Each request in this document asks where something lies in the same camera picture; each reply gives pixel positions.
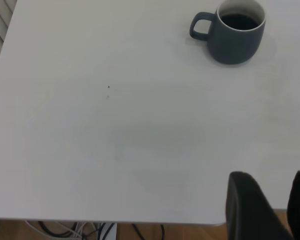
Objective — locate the dark grey ceramic mug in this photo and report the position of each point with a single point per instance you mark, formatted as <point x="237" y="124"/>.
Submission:
<point x="235" y="47"/>

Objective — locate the white power strip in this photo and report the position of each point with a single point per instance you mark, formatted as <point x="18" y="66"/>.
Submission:
<point x="109" y="232"/>

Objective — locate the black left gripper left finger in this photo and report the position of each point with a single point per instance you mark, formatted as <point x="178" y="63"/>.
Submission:
<point x="250" y="215"/>

